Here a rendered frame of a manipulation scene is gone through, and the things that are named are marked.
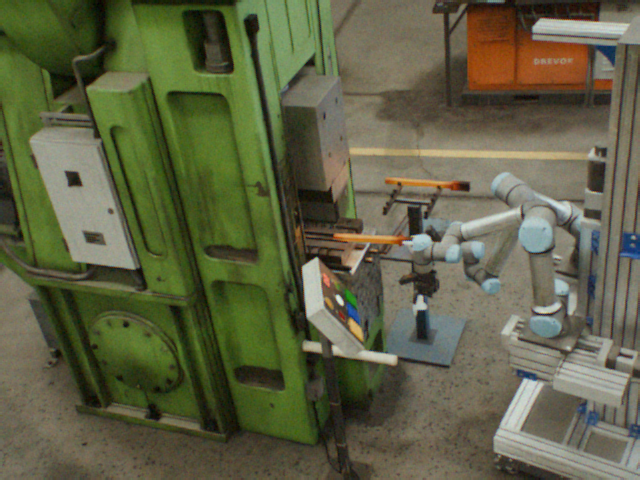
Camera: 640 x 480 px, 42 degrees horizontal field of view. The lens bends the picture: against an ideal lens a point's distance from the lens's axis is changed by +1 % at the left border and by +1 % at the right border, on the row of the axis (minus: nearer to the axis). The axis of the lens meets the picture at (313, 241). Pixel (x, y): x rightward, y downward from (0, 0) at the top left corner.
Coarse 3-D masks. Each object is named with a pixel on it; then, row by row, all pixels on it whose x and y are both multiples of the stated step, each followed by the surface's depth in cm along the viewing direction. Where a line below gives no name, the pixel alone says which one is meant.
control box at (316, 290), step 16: (304, 272) 341; (320, 272) 335; (304, 288) 332; (320, 288) 325; (336, 288) 340; (320, 304) 317; (336, 304) 329; (320, 320) 318; (336, 320) 319; (352, 320) 335; (336, 336) 323; (352, 336) 324; (352, 352) 329
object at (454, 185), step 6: (390, 180) 429; (396, 180) 428; (402, 180) 427; (408, 180) 426; (414, 180) 426; (420, 180) 425; (426, 180) 424; (432, 180) 423; (456, 180) 418; (420, 186) 424; (426, 186) 423; (432, 186) 422; (444, 186) 419; (450, 186) 417; (456, 186) 418; (462, 186) 416; (468, 186) 415
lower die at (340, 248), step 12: (312, 228) 399; (324, 228) 397; (336, 228) 396; (312, 240) 391; (324, 240) 389; (336, 240) 387; (312, 252) 384; (324, 252) 383; (336, 252) 382; (348, 252) 387
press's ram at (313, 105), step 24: (288, 96) 342; (312, 96) 339; (336, 96) 351; (288, 120) 339; (312, 120) 335; (336, 120) 354; (312, 144) 342; (336, 144) 357; (312, 168) 349; (336, 168) 360
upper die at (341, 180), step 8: (344, 168) 370; (344, 176) 371; (336, 184) 362; (344, 184) 372; (304, 192) 364; (312, 192) 363; (320, 192) 361; (328, 192) 360; (336, 192) 364; (304, 200) 367; (312, 200) 365; (320, 200) 364; (328, 200) 362
